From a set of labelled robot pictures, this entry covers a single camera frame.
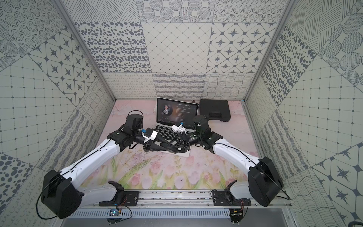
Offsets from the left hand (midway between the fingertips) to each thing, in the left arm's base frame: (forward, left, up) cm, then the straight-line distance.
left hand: (168, 142), depth 66 cm
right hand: (-3, -1, -1) cm, 4 cm away
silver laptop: (+33, +4, -17) cm, 37 cm away
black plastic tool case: (+40, -30, -21) cm, 55 cm away
